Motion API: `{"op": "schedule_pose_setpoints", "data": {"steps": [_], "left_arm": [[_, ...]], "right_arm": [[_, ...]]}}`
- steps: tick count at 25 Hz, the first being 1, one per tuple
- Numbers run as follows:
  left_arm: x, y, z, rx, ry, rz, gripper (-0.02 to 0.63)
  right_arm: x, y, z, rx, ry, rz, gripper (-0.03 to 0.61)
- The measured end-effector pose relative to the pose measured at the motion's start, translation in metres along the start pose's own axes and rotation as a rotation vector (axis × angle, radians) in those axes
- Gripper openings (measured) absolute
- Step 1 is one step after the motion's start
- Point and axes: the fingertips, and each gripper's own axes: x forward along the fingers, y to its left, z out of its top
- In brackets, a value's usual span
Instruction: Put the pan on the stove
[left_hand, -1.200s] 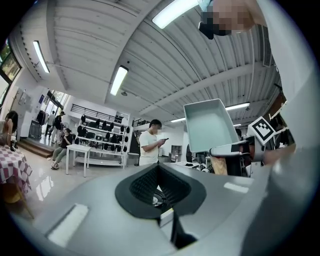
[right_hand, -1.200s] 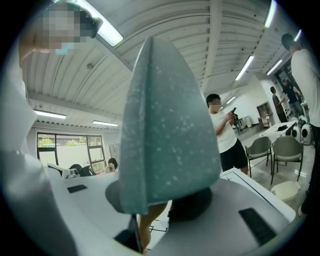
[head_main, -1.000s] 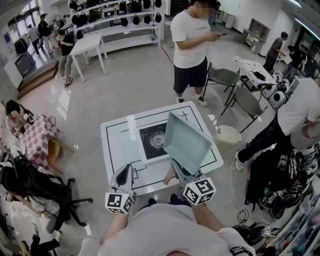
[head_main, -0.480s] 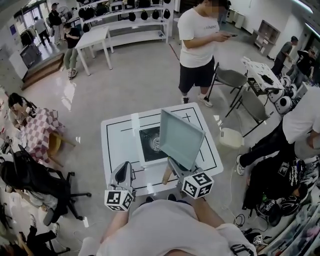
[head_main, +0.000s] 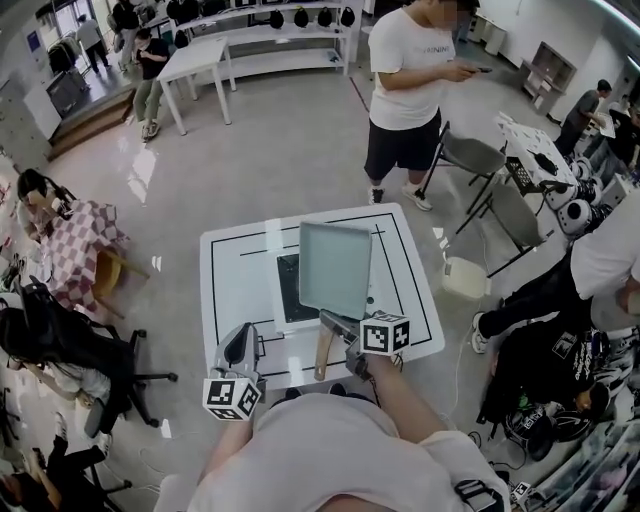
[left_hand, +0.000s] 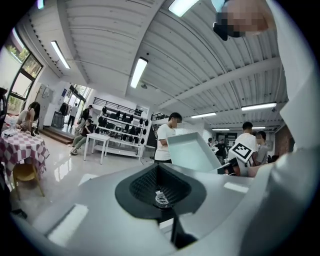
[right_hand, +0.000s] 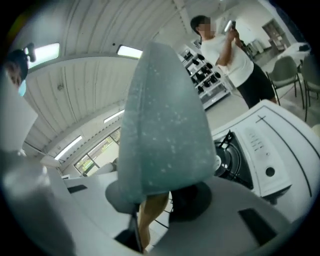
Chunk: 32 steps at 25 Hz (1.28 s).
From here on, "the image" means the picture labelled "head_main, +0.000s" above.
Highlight rows of black bags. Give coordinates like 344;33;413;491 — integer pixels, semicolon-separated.
166;0;357;49

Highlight white rectangular desk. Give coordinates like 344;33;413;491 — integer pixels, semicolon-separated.
157;35;234;136

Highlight blue wall poster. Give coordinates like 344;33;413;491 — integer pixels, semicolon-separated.
27;28;45;69

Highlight person's right shoe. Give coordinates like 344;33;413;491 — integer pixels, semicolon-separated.
328;382;372;401

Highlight white trash bin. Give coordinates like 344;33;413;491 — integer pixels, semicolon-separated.
442;255;494;300

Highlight white low table black lines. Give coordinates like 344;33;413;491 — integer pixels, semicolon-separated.
198;202;446;391

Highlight white power cable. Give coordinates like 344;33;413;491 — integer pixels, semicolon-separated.
447;319;481;426

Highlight white floor cable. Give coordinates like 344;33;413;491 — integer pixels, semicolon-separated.
139;444;176;496

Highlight pink checkered tablecloth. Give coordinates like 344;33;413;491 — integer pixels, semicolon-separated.
39;199;131;314

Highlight person's left forearm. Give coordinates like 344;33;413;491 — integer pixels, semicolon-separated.
202;417;256;481

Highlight black office chair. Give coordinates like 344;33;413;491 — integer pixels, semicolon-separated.
19;279;179;436

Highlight black helmet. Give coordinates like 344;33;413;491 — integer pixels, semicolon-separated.
504;404;556;446

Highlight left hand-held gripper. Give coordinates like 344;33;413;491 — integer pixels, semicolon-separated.
202;323;269;421

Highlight black plastic crate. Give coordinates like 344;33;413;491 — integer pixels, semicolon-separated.
504;156;534;196

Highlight grey storage rack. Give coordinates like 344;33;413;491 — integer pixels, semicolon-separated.
539;414;640;512

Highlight yellow wooden chair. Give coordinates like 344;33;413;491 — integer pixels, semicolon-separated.
94;249;151;321

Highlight grey folding chair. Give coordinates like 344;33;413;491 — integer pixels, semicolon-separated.
419;127;509;201
455;184;556;279

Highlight table with patterned white cloth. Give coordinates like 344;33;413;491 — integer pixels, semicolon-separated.
493;112;581;191

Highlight pale green square pan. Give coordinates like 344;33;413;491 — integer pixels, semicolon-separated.
298;221;374;382

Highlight person's white shirt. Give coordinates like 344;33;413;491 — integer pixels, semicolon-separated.
159;392;511;512

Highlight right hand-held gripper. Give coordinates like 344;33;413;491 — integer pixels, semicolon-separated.
319;309;411;381

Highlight grey suitcase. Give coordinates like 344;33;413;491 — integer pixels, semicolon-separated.
45;69;91;119

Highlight wooden step platform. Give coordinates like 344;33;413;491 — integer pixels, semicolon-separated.
47;87;136;161

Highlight wooden cabinet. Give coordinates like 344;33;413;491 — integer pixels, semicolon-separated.
522;41;576;114

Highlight white cabinet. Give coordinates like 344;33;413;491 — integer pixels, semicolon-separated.
472;12;509;56

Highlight white shelving unit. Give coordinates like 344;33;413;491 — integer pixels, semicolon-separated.
167;0;351;81

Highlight person's right forearm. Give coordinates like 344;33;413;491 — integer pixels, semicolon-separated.
362;352;449;444

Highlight white round carrier case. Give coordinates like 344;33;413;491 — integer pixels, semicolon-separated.
544;182;576;211
557;198;594;236

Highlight clothes rack with dark clothes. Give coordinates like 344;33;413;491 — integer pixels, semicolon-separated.
47;37;81;74

